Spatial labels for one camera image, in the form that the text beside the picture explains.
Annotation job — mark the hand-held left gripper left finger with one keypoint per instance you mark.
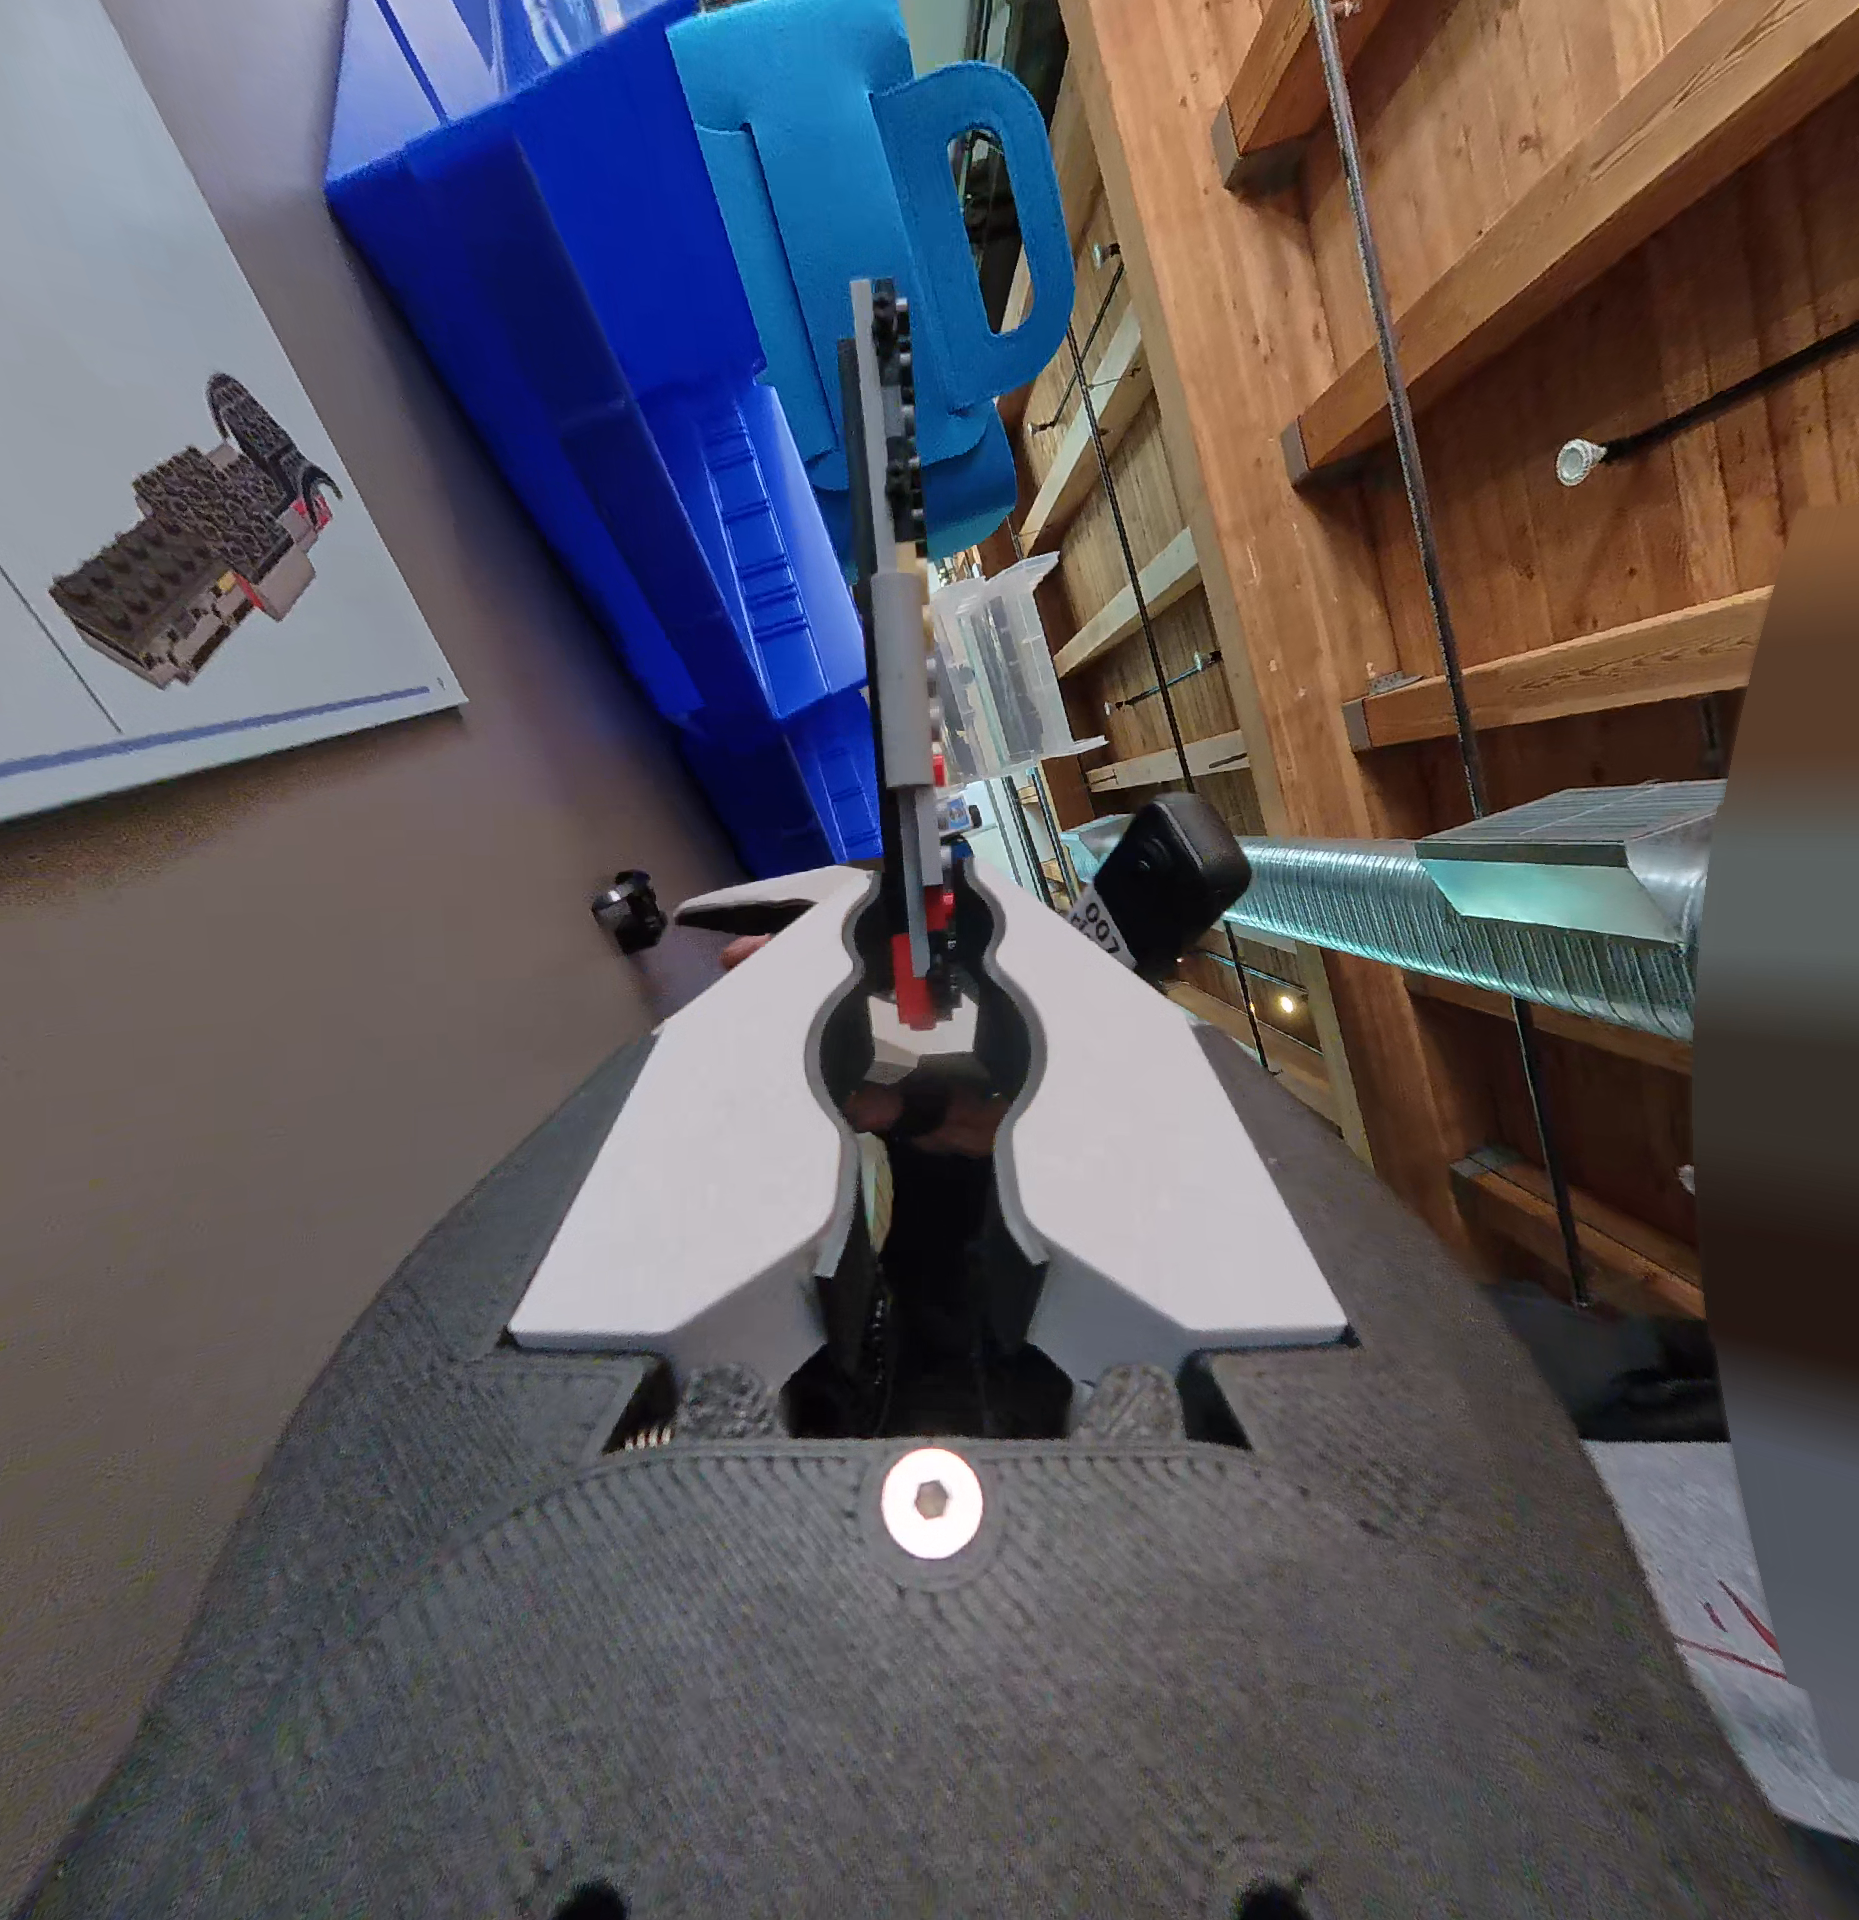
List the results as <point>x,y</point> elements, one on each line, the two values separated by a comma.
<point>690,1185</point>

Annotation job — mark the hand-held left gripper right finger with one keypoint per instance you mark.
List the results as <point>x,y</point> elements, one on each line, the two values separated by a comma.
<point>1153,1185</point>

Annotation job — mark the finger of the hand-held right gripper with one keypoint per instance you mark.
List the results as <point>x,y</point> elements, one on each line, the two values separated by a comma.
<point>749,905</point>
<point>922,1052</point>

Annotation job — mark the black curved toy brick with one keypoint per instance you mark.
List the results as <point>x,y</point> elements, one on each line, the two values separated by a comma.
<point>629,908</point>

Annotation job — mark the grey red toy brick model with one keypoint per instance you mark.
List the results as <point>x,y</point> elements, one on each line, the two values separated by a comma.
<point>902,676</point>

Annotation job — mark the person's right forearm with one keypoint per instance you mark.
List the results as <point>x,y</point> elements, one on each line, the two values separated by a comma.
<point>1618,1366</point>

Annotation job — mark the grey-brown desk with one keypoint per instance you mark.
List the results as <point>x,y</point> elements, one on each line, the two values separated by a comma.
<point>269,1125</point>

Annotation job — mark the person's right hand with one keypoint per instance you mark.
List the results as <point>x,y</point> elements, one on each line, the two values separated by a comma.
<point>959,1118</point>

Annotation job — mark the blue plastic bin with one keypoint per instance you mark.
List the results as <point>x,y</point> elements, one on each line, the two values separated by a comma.
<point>808,778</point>
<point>570,298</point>

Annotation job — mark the small printed cardboard box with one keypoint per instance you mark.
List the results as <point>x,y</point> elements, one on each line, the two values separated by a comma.
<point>959,817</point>

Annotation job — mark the clear plastic organizer box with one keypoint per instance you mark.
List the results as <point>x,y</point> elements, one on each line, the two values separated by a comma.
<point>1004,676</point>

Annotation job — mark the teal plastic bin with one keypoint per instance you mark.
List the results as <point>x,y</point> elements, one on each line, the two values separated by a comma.
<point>808,227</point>

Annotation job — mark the brick instruction booklet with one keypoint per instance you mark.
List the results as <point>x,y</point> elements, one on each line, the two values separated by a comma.
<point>121,227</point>

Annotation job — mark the silver spiral air duct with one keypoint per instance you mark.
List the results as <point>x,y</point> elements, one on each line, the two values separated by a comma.
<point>1396,900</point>

